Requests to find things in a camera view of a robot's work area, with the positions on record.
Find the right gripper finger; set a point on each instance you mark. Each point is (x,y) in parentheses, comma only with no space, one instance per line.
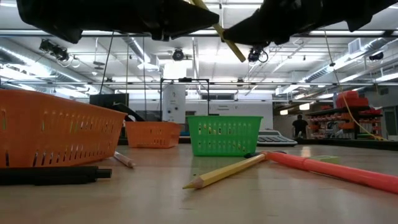
(248,28)

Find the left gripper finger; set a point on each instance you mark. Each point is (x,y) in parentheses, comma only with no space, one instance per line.
(186,18)

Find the plain yellow pencil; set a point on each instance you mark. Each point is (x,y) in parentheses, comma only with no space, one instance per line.
(234,48)

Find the green plastic basket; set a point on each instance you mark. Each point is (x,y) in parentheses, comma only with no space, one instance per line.
(224,137)

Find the white pencil yellow eraser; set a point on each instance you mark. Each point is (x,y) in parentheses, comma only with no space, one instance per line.
(124,159)

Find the yellow green eraser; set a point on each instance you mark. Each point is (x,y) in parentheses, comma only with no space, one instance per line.
(325,159)

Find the yellow pencil orange cap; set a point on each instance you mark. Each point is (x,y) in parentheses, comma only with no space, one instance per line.
(224,172)

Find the orange highlighter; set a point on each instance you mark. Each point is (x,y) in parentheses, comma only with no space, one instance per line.
(335,172)

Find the black pen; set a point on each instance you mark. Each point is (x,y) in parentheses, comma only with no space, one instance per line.
(46,175)

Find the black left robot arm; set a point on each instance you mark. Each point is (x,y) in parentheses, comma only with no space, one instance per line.
(46,15)

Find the shelf with red bins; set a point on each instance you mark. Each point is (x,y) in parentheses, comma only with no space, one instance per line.
(345,121)

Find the black monitor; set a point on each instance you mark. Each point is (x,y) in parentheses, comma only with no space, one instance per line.
(109,99)

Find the white equipment cabinet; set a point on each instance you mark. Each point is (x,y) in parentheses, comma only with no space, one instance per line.
(174,102)

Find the person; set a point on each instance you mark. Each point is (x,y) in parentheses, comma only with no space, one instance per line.
(300,126)

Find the white desk calculator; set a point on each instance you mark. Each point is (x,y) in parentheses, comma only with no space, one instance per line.
(275,140)

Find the orange plastic basket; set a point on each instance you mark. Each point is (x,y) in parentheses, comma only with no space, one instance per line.
(56,130)
(152,135)

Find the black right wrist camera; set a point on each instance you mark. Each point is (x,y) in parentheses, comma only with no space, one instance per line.
(254,55)

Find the black round overhead camera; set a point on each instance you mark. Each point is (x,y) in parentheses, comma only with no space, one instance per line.
(178,54)

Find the black metal table frame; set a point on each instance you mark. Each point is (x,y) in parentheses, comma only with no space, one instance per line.
(342,143)

